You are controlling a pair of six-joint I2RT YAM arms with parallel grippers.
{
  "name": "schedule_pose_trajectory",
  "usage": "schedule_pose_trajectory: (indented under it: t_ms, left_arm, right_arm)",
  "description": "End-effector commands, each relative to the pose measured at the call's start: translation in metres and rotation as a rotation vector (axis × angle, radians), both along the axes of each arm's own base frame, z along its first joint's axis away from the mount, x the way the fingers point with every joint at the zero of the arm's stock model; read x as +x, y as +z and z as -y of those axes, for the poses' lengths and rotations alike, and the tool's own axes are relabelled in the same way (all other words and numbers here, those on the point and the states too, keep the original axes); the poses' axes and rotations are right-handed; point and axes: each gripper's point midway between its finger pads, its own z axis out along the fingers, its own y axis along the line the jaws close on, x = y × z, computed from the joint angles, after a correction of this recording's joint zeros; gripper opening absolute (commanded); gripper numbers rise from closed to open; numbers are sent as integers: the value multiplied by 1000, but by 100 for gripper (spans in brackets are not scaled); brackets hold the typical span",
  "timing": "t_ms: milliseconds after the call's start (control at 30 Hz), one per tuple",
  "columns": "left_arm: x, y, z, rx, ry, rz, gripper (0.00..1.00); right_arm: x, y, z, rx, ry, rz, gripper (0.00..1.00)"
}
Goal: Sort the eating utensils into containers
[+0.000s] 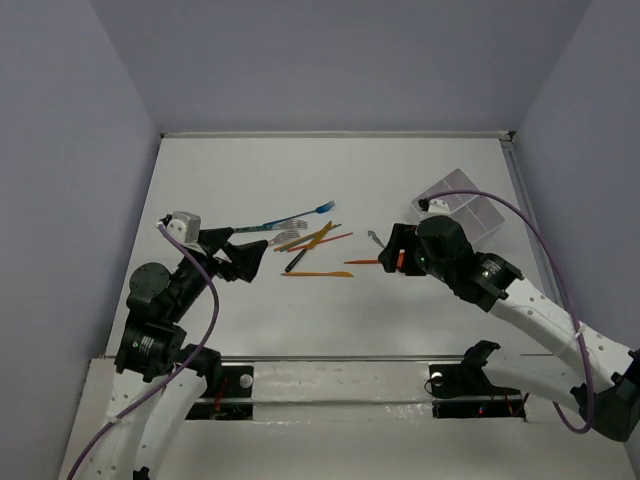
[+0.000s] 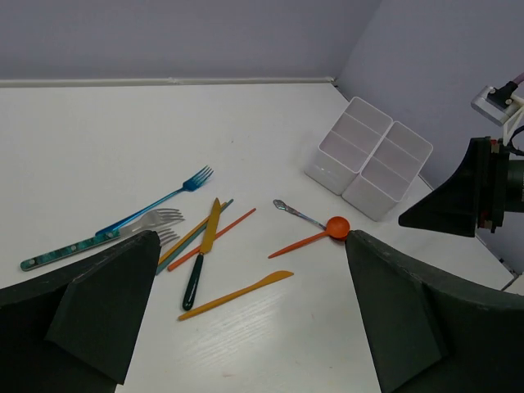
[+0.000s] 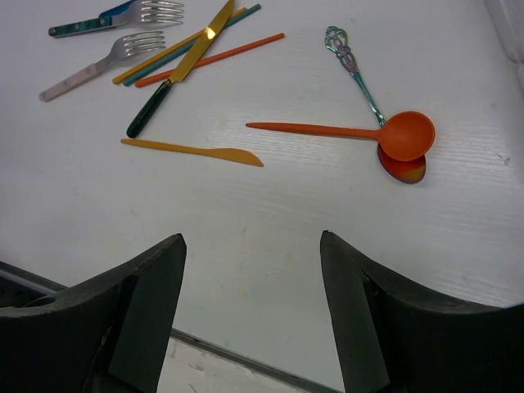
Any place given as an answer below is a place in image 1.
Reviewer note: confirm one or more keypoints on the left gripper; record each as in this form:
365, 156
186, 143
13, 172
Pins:
216, 251

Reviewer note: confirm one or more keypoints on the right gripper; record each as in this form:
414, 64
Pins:
402, 236

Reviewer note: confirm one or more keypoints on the iridescent metal spoon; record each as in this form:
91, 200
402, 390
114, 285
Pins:
373, 236

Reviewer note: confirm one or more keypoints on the blue plastic fork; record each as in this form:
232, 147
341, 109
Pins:
324, 208

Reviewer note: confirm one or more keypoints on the blue handled metal fork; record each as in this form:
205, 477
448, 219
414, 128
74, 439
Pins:
290, 224

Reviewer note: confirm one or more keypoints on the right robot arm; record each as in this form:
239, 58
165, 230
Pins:
585, 371

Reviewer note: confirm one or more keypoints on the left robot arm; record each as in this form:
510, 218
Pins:
163, 364

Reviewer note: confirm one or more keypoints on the red chopstick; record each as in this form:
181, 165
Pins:
325, 240

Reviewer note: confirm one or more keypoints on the orange plastic knife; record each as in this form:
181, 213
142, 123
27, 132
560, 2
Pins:
338, 274

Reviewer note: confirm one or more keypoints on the yellow plastic knife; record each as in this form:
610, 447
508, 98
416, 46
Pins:
320, 235

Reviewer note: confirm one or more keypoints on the white divided container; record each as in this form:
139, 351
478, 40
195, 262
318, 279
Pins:
477, 215

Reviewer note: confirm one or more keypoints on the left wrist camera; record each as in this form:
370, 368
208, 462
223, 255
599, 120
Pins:
184, 227

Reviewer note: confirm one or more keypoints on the black handled knife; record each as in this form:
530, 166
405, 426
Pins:
295, 261

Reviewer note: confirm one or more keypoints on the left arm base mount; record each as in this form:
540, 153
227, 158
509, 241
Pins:
230, 399

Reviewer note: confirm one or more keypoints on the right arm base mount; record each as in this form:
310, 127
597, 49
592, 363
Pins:
463, 391

